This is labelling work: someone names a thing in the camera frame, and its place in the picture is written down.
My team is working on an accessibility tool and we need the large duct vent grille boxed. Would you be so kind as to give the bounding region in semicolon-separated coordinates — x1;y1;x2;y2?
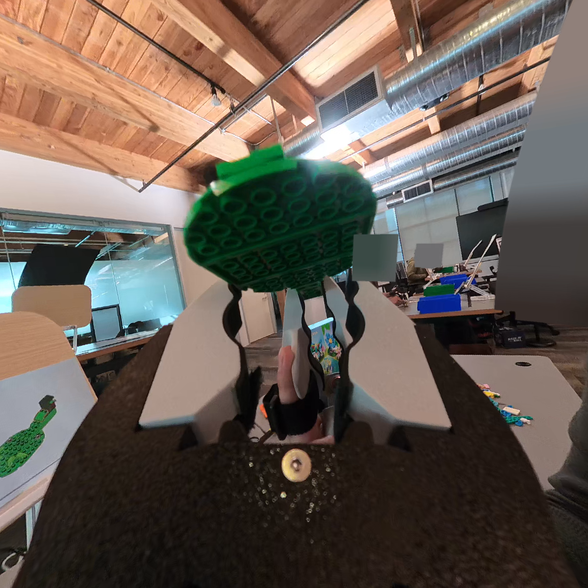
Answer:
315;66;386;133

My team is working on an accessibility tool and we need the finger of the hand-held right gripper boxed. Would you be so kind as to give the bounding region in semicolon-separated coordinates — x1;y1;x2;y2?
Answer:
279;288;322;400
322;276;351;368

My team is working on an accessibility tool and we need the colourful toy box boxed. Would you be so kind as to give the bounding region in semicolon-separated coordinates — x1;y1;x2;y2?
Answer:
309;317;343;374

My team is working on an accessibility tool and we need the black cloth panel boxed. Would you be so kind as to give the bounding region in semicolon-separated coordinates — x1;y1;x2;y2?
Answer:
18;243;99;291

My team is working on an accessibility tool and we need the wooden backed chair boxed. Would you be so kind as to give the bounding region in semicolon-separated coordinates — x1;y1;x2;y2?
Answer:
11;284;92;354

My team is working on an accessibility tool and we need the pile of multicoloured bricks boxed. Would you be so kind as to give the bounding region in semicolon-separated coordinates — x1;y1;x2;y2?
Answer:
477;381;534;429

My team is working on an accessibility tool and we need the green brick model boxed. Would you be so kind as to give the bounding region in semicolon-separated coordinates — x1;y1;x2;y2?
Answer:
183;144;378;300

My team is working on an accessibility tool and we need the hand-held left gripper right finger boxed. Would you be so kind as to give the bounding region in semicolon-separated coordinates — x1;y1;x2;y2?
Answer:
333;278;452;438

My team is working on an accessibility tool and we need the silver air duct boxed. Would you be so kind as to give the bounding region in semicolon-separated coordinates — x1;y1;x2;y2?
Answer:
363;94;538;184
383;0;563;108

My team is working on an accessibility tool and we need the instruction booklet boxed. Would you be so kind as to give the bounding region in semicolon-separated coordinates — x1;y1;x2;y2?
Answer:
0;358;98;502

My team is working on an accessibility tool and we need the person's right hand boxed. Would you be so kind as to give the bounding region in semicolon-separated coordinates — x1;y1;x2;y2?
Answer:
277;345;301;406

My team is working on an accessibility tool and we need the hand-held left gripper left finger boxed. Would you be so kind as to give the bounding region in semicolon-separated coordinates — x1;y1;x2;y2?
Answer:
138;280;263;432

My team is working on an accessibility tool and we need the large black monitor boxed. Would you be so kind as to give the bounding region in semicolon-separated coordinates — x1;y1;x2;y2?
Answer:
455;198;508;263

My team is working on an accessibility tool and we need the small black monitor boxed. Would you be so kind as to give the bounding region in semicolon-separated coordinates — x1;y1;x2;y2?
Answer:
89;304;124;343

